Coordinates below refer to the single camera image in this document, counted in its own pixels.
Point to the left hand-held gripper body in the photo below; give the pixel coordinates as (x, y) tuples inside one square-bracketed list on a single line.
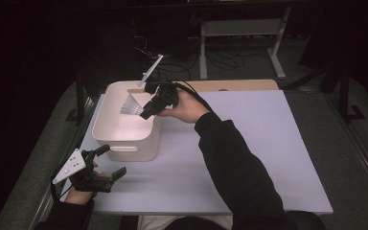
[(89, 182)]

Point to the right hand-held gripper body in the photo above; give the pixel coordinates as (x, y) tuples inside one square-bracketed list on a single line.
[(166, 94)]

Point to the white plastic storage bin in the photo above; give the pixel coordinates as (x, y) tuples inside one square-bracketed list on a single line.
[(121, 127)]

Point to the person's left hand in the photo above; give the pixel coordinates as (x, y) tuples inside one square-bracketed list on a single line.
[(76, 195)]

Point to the person's right hand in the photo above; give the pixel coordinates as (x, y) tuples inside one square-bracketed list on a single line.
[(187, 107)]

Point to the black metal stand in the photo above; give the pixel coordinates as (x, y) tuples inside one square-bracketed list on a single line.
[(345, 96), (80, 96)]

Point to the person's lap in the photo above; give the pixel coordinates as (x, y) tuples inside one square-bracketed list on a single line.
[(185, 223)]

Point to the pale lavender table cover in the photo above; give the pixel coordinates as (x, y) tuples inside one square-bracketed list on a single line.
[(287, 150)]

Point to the aluminium frame rail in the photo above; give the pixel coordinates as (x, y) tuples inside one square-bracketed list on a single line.
[(357, 143), (60, 166)]

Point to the white metal desk frame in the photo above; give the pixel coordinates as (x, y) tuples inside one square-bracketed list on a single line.
[(242, 28)]

